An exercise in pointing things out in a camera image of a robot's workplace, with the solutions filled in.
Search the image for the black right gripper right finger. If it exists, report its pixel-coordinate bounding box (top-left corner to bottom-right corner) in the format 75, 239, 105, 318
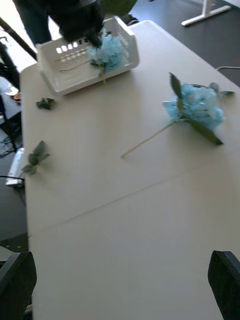
207, 249, 240, 320

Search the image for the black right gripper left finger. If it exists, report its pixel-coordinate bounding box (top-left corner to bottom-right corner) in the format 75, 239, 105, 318
0, 251, 38, 320

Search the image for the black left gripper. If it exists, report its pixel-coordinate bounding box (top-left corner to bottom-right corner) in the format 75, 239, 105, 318
48, 0, 106, 44

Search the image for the person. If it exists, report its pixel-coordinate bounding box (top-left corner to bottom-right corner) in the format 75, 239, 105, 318
12, 0, 61, 46

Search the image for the bare pale twig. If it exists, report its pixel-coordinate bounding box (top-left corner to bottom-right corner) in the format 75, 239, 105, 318
59, 56, 91, 73

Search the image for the shallow white slotted box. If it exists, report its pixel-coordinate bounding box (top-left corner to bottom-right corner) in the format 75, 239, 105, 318
35, 16, 140, 97

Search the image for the black tripod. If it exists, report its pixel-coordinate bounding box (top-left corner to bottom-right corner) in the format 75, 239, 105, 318
0, 16, 38, 88

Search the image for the small loose green leaf sprig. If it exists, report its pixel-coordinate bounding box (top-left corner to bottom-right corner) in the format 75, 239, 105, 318
36, 97, 56, 111

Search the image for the silver power strip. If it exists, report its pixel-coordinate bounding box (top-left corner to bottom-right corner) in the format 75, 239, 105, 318
5, 147, 26, 188

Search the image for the white desk leg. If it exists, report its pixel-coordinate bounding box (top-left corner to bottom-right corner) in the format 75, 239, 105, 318
181, 0, 232, 27

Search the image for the long loose green leaf sprig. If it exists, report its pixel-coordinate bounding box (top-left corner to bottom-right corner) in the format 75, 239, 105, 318
21, 140, 51, 176

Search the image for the white cable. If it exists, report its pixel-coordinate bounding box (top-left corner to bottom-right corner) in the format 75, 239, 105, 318
216, 65, 240, 72

